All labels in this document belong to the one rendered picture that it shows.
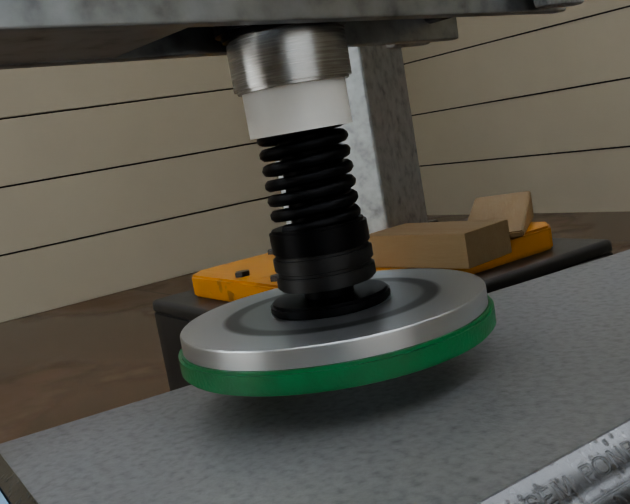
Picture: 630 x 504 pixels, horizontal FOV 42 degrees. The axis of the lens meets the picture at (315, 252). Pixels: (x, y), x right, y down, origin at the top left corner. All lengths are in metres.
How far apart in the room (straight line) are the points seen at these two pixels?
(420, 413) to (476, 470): 0.09
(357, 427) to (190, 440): 0.11
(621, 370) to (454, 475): 0.16
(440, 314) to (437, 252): 0.68
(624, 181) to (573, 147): 0.52
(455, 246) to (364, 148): 0.27
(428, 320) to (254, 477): 0.13
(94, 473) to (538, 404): 0.26
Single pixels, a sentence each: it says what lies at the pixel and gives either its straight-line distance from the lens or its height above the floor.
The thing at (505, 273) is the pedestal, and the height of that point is 0.74.
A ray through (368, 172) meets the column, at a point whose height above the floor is 0.92.
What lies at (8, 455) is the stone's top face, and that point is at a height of 0.82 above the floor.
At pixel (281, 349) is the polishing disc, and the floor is 0.88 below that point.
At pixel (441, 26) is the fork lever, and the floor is 1.07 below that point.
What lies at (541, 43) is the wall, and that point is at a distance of 7.05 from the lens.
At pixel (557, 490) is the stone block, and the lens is 0.42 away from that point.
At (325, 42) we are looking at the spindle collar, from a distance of 0.53.
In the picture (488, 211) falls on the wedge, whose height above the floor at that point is 0.81.
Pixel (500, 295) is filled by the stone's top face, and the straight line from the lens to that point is 0.78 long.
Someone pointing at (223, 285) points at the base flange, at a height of 0.77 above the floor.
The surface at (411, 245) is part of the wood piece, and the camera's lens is 1.20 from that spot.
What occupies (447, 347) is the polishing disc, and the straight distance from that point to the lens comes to 0.50.
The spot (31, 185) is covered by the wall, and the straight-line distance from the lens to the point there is 6.68.
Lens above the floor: 1.00
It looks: 8 degrees down
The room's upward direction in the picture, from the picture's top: 10 degrees counter-clockwise
